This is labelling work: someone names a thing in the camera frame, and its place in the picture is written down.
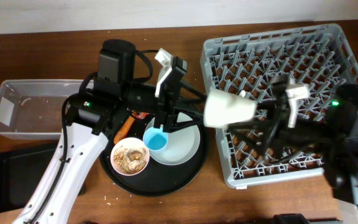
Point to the clear plastic bin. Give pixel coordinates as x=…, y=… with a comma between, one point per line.
x=31, y=109

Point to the light grey plate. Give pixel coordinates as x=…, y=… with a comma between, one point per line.
x=181, y=147

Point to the blue cup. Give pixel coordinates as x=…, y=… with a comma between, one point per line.
x=155, y=139

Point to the grey dishwasher rack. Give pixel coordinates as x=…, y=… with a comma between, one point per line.
x=319, y=56

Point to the round black tray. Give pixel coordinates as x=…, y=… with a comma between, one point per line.
x=158, y=179

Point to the bowl with food scraps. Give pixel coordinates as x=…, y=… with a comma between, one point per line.
x=130, y=156

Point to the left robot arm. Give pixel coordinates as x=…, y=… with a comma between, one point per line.
x=92, y=117

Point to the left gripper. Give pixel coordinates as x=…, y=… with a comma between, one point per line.
x=168, y=117

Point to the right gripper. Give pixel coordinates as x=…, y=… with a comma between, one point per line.
x=271, y=131

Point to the orange carrot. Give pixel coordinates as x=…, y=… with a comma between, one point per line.
x=122, y=133

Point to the black rectangular tray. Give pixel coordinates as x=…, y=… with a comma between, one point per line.
x=21, y=169

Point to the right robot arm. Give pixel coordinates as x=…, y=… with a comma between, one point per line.
x=335, y=138

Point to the red snack wrapper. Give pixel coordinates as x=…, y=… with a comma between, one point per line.
x=139, y=115

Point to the white cup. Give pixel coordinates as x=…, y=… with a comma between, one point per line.
x=223, y=108

